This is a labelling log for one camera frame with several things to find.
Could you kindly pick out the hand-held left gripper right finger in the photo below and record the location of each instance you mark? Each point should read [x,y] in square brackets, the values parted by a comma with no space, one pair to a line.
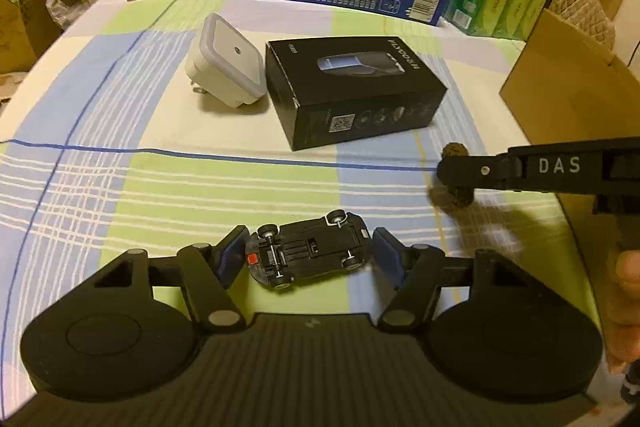
[389,259]

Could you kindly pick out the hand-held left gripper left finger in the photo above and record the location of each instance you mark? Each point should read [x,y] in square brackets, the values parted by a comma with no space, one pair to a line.
[229,259]

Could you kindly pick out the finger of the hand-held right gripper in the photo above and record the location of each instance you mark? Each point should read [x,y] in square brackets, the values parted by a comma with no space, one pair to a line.
[475,171]

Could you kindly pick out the cardboard box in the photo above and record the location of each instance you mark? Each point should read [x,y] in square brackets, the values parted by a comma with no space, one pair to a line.
[560,97]

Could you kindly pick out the black toy car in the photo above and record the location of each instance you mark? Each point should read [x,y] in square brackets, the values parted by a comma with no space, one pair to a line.
[310,252]

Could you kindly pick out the person's right hand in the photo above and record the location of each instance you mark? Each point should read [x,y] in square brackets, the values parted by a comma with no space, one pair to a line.
[627,307]

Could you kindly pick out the checked cloth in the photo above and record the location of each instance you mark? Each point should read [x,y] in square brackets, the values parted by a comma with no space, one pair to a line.
[150,187]

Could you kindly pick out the black product box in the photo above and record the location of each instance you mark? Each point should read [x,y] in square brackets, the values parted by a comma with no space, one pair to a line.
[350,87]

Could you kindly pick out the beige woven object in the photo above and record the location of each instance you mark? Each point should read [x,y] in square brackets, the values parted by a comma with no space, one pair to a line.
[580,7]

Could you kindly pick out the white plug-in night light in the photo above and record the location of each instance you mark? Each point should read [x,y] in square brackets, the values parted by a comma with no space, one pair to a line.
[225,57]

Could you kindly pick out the large brown carton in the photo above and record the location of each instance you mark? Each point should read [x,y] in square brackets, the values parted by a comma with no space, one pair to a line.
[27,7]

